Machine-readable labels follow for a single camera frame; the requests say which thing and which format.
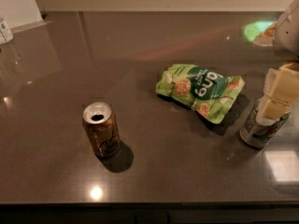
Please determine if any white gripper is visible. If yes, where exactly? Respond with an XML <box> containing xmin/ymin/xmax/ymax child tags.
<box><xmin>259</xmin><ymin>0</ymin><xmax>299</xmax><ymax>120</ymax></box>

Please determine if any orange soda can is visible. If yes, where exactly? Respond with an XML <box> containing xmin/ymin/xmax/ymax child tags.
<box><xmin>82</xmin><ymin>102</ymin><xmax>121</xmax><ymax>158</ymax></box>

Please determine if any white green soda can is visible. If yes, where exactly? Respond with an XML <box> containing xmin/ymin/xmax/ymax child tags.
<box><xmin>239</xmin><ymin>101</ymin><xmax>290</xmax><ymax>149</ymax></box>

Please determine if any green snack bag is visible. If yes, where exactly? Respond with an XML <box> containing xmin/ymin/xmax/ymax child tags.
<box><xmin>155</xmin><ymin>64</ymin><xmax>245</xmax><ymax>124</ymax></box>

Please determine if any white container at left edge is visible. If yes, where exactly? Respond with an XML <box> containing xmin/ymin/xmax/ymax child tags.
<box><xmin>0</xmin><ymin>17</ymin><xmax>14</xmax><ymax>45</ymax></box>

